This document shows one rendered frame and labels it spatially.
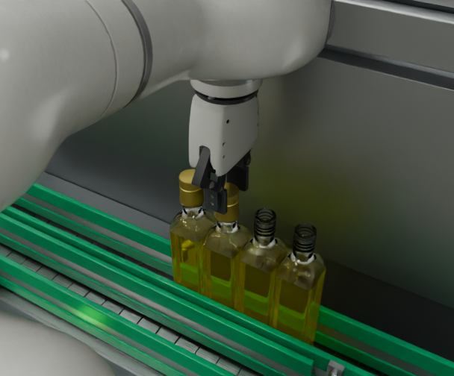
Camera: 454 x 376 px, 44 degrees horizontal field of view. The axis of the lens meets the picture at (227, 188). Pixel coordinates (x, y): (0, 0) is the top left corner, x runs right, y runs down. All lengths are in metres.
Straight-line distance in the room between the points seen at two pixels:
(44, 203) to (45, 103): 0.87
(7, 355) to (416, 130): 0.57
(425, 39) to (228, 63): 0.29
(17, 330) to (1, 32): 0.14
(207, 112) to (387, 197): 0.30
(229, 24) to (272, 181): 0.44
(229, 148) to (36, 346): 0.43
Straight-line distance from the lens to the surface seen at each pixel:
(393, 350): 0.87
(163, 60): 0.39
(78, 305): 0.91
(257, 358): 0.87
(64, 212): 1.12
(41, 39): 0.29
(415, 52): 0.70
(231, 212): 0.76
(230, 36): 0.47
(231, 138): 0.66
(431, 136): 0.73
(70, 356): 0.29
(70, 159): 1.21
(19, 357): 0.28
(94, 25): 0.33
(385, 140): 0.75
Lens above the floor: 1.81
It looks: 39 degrees down
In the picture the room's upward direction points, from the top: straight up
